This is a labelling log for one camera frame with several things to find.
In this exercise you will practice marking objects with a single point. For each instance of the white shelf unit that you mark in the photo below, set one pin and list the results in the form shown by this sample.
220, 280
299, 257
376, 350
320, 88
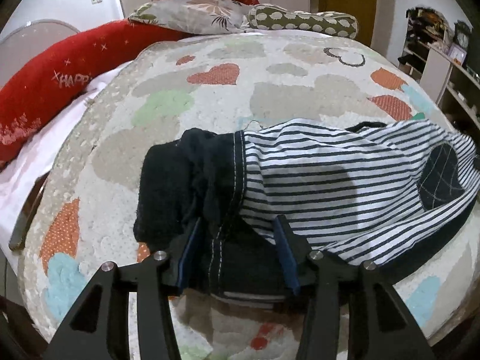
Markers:
454, 89

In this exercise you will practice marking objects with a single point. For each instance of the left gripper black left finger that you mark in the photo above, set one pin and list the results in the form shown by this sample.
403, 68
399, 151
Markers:
96, 326

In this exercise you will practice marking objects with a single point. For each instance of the olive dotted bolster pillow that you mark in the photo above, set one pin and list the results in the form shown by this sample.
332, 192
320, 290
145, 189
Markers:
333, 23

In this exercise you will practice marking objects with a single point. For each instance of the grey floral pillow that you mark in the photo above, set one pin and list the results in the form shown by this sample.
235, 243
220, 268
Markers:
198, 17

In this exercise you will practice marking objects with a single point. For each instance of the small photo frame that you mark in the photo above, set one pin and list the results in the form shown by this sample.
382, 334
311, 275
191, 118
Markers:
457, 54

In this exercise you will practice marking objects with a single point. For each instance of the white bed sheet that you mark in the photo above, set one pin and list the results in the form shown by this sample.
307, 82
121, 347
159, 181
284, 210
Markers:
36, 158

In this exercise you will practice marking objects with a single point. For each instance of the heart patterned quilt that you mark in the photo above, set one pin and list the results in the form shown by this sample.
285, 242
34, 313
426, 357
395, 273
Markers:
312, 88

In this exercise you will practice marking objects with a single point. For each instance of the navy striped child pants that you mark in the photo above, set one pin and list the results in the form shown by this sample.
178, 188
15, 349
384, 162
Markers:
300, 194

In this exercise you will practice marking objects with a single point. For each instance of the long red pillow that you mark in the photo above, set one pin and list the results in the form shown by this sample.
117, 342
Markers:
50, 81

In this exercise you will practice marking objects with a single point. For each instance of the rounded beige headboard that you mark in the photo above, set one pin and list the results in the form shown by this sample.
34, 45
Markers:
28, 41

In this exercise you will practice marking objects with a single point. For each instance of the black mantel clock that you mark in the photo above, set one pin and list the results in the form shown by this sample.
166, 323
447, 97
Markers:
462, 34

